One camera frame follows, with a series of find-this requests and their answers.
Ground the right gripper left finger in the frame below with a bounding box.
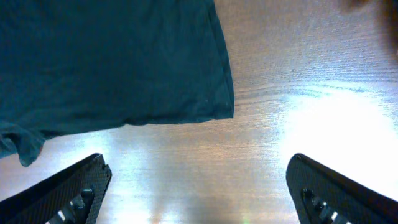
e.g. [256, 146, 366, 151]
[1, 153, 112, 224]

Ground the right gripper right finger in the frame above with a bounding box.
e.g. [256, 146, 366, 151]
[286, 154, 397, 224]

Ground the black t-shirt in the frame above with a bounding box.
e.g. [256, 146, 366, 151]
[1, 0, 234, 166]

